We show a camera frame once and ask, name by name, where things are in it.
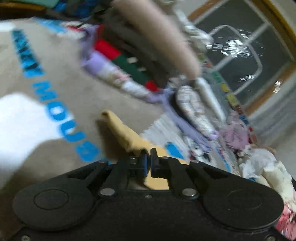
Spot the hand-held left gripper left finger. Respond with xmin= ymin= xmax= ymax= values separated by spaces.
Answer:
xmin=67 ymin=149 xmax=148 ymax=197

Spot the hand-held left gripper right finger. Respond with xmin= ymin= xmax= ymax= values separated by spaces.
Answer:
xmin=150 ymin=148 xmax=232 ymax=200

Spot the yellow printed shirt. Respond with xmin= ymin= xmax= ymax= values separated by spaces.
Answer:
xmin=101 ymin=109 xmax=189 ymax=191

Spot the grey-topped folded clothes stack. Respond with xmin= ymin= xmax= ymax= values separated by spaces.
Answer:
xmin=159 ymin=76 xmax=228 ymax=153

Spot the beige-topped folded clothes stack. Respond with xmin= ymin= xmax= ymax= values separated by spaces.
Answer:
xmin=80 ymin=0 xmax=203 ymax=103

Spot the pile of dark clothes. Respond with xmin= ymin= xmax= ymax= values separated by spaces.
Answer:
xmin=0 ymin=0 xmax=111 ymax=19

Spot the purple floral duvet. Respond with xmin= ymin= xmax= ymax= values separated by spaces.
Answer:
xmin=218 ymin=113 xmax=251 ymax=154

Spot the colourful alphabet foam mat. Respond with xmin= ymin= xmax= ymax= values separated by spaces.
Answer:
xmin=201 ymin=60 xmax=258 ymax=144

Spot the cartoon printed blanket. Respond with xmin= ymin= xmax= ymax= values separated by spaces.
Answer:
xmin=0 ymin=17 xmax=238 ymax=193

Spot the white crumpled quilt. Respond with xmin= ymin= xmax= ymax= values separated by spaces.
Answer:
xmin=238 ymin=147 xmax=278 ymax=180

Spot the pink quilt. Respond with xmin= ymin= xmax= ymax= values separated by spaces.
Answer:
xmin=275 ymin=204 xmax=296 ymax=239

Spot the window with wooden frame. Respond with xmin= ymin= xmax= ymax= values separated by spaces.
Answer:
xmin=188 ymin=0 xmax=296 ymax=114

